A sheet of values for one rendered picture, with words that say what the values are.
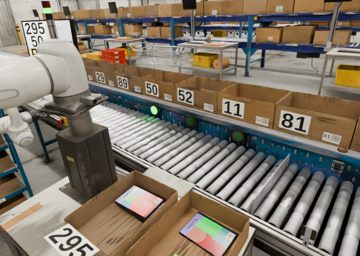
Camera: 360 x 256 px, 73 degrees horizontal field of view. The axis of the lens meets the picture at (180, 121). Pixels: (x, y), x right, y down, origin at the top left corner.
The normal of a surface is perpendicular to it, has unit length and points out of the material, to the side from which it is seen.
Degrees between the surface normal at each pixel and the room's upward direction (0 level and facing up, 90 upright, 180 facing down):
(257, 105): 90
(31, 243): 0
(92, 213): 88
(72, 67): 89
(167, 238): 0
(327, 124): 90
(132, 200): 0
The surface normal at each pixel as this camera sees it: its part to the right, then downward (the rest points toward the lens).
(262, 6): -0.63, 0.35
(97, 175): 0.82, 0.21
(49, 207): -0.04, -0.91
